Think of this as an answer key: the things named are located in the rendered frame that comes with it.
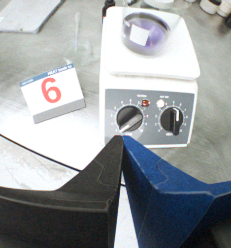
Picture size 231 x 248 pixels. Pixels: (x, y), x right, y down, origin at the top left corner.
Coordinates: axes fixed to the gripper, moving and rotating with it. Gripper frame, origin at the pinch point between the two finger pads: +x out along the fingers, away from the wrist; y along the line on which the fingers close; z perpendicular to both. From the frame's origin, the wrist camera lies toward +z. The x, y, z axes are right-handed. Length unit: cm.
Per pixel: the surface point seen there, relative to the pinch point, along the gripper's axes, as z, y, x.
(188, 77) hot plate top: 3.2, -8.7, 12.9
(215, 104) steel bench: -1.7, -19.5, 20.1
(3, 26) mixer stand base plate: 15.7, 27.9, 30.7
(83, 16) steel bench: 14.6, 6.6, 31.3
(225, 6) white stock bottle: 26, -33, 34
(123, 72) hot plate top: 3.2, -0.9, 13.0
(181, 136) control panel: -4.9, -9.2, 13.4
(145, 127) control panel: -3.6, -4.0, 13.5
